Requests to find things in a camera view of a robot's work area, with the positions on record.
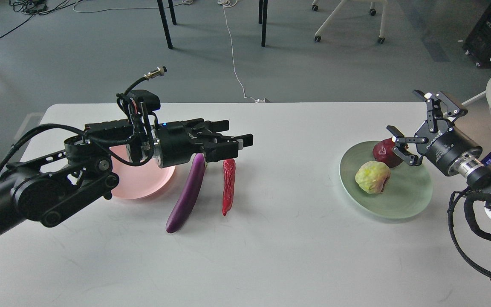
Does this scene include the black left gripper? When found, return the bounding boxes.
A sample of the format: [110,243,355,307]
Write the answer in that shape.
[152,120,254,168]

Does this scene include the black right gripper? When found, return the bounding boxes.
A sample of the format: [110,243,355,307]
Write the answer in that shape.
[386,90,482,177]

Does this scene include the red chili pepper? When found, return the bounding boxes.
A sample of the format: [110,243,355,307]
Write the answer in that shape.
[222,159,236,216]

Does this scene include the red pomegranate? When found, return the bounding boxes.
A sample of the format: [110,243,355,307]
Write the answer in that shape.
[372,137,403,168]

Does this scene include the purple eggplant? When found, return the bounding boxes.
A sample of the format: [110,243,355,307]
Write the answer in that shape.
[165,153,206,234]

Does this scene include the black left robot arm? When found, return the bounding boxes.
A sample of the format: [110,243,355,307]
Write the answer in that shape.
[0,67,254,236]

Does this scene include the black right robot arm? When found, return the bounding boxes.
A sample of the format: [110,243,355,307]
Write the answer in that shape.
[387,90,491,280]

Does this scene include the green plate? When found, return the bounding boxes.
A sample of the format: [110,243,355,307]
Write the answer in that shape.
[338,141,433,219]

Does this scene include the pink plate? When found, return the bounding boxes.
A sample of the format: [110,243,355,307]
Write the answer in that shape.
[111,157,176,200]

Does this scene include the black table leg rear right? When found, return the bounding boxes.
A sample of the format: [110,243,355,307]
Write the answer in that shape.
[258,0,264,24]

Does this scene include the black table leg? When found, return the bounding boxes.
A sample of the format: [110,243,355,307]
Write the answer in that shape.
[168,0,177,25]
[261,0,268,47]
[258,0,264,24]
[156,0,173,50]

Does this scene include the white rolling chair base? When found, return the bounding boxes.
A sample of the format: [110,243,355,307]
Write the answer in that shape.
[314,0,390,45]

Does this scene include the black table leg rear left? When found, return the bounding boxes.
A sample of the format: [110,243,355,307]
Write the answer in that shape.
[168,0,177,25]

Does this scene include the white floor cable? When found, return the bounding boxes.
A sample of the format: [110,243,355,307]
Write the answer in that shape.
[217,0,266,103]

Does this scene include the black floor cables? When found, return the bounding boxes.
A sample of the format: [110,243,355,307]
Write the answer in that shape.
[0,0,80,51]

